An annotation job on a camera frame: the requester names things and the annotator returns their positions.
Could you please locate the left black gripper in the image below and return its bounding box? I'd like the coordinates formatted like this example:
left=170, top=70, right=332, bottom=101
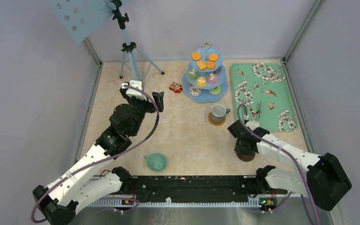
left=120, top=90, right=164, bottom=136

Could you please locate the dark brown saucer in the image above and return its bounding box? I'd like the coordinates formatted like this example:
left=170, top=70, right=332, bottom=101
left=236, top=152, right=256, bottom=162

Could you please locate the white chocolate drizzle donut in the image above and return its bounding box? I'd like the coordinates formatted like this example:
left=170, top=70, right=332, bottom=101
left=188, top=85, right=202, bottom=97

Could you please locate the white grey teacup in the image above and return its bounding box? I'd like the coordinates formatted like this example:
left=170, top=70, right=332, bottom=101
left=211, top=105, right=231, bottom=118

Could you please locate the green dome cake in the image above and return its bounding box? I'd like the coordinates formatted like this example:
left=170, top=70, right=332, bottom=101
left=187, top=68, right=199, bottom=81

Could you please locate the orange saucer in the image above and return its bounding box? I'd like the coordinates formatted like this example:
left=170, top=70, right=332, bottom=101
left=208, top=112, right=226, bottom=126

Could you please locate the yellow dome cake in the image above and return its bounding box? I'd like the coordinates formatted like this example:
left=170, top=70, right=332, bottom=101
left=195, top=76, right=207, bottom=87

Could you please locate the blue three-tier cake stand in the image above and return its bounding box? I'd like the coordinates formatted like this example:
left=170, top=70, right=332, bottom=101
left=182, top=42, right=229, bottom=103

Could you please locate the yellow rectangular biscuit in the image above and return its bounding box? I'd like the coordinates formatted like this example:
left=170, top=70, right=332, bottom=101
left=196, top=60, right=208, bottom=70

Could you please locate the round orange biscuit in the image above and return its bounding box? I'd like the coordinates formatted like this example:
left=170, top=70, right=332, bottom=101
left=208, top=52, right=219, bottom=62
left=191, top=52, right=202, bottom=61

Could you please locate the pink dome cake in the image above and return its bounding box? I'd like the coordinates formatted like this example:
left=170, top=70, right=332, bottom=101
left=207, top=73, right=218, bottom=85

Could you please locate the green glazed donut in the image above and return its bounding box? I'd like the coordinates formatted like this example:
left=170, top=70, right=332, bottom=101
left=208, top=85, right=221, bottom=95

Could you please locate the small brown cookie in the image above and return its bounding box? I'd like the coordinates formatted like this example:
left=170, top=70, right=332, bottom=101
left=207, top=61, right=216, bottom=69

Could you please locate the green teacup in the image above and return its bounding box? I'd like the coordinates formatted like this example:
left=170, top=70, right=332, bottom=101
left=144, top=153, right=168, bottom=172

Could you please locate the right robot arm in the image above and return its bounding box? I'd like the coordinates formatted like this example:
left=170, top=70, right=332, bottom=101
left=227, top=120, right=352, bottom=211

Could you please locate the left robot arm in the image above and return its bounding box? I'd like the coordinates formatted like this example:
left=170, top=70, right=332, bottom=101
left=30, top=86, right=165, bottom=225

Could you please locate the red owl toy block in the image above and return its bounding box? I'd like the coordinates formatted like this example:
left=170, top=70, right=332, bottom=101
left=169, top=82, right=183, bottom=93

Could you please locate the green floral serving tray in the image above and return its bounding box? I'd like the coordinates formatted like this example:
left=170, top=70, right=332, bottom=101
left=230, top=62, right=298, bottom=132

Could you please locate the light blue tripod stand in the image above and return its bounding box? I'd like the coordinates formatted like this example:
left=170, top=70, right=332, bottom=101
left=106, top=0, right=165, bottom=82

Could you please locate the blue perforated board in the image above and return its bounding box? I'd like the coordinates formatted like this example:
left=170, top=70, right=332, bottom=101
left=46, top=0, right=128, bottom=45

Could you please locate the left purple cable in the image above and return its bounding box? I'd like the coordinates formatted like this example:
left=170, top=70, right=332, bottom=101
left=30, top=85, right=160, bottom=224

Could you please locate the purple cable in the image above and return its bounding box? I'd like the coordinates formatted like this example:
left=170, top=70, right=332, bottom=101
left=236, top=103, right=322, bottom=225
left=30, top=85, right=160, bottom=224

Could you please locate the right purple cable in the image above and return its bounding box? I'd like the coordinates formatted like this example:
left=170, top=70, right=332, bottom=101
left=236, top=103, right=322, bottom=225

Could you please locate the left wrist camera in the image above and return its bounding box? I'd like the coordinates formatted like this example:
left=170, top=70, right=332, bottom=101
left=120, top=80, right=147, bottom=101

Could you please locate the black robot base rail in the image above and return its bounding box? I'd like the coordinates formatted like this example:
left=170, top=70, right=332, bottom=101
left=117, top=175, right=288, bottom=204

